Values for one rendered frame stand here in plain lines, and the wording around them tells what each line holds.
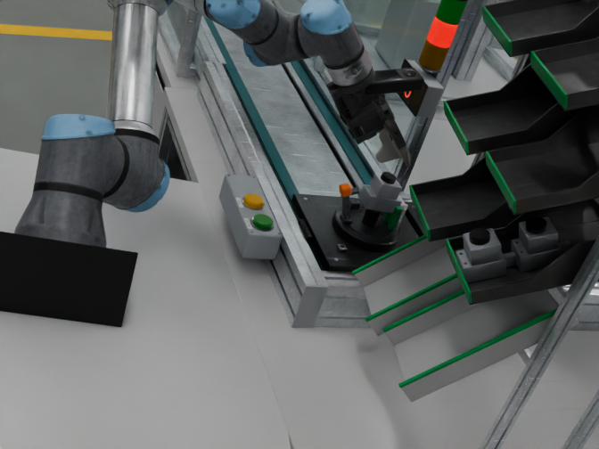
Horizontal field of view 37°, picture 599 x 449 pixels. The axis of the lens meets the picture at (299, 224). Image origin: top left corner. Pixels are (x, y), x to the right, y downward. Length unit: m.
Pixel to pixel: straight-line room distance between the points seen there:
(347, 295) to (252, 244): 0.21
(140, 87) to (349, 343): 0.61
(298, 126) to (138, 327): 0.84
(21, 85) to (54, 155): 2.59
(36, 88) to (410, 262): 2.76
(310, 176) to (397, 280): 0.53
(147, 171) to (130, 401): 0.43
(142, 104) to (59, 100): 2.36
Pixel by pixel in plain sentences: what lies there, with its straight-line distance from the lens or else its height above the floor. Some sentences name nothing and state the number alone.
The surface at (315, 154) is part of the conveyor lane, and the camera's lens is 2.14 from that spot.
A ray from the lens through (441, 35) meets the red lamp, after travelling 1.85.
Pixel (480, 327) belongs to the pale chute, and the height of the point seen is 1.09.
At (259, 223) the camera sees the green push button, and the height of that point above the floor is 0.97.
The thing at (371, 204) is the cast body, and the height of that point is 1.05.
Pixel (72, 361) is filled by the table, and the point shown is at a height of 0.86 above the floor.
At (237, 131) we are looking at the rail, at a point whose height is 0.96.
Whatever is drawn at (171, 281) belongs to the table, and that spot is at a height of 0.86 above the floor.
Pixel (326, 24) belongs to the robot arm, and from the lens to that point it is 1.50.
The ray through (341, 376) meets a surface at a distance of 1.62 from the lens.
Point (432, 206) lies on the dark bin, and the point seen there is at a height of 1.20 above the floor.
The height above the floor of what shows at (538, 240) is 1.29.
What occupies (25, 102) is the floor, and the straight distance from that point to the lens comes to 3.99.
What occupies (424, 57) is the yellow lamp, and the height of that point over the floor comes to 1.28.
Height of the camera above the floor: 1.90
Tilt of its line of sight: 32 degrees down
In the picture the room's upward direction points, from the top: 19 degrees clockwise
